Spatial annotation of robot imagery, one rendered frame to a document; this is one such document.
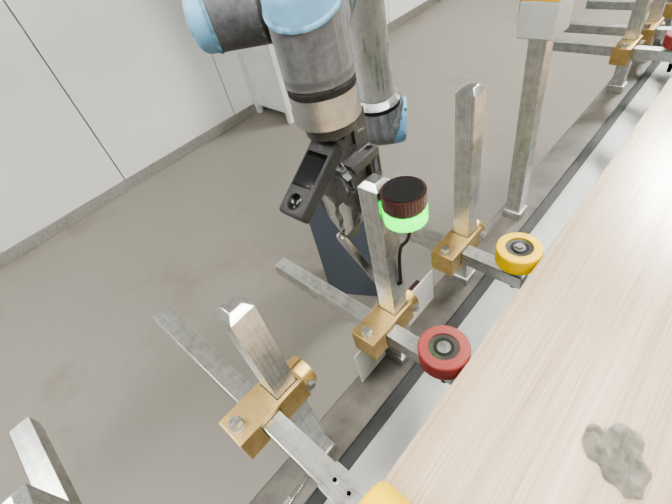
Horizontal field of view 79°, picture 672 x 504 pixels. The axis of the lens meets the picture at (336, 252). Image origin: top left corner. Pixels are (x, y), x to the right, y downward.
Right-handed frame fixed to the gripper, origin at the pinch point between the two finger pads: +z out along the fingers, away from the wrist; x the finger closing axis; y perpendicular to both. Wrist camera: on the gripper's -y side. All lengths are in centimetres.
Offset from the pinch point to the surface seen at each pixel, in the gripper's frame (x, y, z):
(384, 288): -7.9, -1.3, 7.9
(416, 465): -26.9, -20.1, 11.4
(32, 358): 164, -77, 100
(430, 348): -19.2, -5.0, 11.2
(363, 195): -6.9, -1.0, -11.7
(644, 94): -14, 141, 41
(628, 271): -37.0, 25.3, 11.9
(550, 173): -9, 72, 32
